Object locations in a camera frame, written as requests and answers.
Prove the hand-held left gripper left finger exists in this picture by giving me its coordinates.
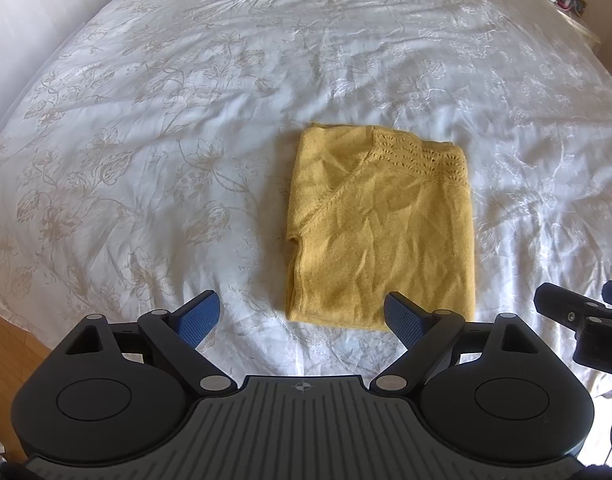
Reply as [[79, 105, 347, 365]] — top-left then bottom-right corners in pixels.
[[61, 289, 239, 397]]

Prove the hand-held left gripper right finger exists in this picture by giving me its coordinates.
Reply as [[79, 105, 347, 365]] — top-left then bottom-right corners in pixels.
[[369, 291, 549, 395]]

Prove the yellow knit sweater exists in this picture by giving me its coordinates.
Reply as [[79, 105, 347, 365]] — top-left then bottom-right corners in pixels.
[[285, 121, 476, 332]]

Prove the white floral bedspread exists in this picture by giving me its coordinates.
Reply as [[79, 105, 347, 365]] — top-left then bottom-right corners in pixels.
[[0, 0, 612, 401]]

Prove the white bedside table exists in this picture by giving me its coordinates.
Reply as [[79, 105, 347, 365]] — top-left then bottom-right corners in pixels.
[[528, 0, 602, 53]]

